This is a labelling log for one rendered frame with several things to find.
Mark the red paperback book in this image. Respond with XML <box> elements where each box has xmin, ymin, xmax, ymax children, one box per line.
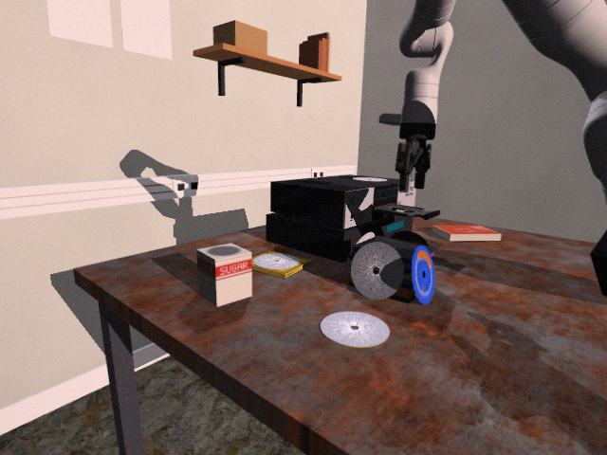
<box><xmin>432</xmin><ymin>226</ymin><xmax>502</xmax><ymax>241</ymax></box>

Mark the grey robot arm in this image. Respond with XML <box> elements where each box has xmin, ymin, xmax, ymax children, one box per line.
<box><xmin>379</xmin><ymin>0</ymin><xmax>607</xmax><ymax>210</ymax></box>

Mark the blue cd with orange mark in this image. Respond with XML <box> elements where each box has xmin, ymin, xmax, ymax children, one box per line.
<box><xmin>412</xmin><ymin>246</ymin><xmax>435</xmax><ymax>304</ymax></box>

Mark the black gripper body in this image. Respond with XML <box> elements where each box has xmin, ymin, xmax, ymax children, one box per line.
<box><xmin>399</xmin><ymin>122</ymin><xmax>436</xmax><ymax>160</ymax></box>

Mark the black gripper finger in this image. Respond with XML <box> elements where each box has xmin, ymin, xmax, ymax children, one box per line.
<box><xmin>395</xmin><ymin>143</ymin><xmax>423</xmax><ymax>192</ymax></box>
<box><xmin>414</xmin><ymin>144</ymin><xmax>432</xmax><ymax>189</ymax></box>

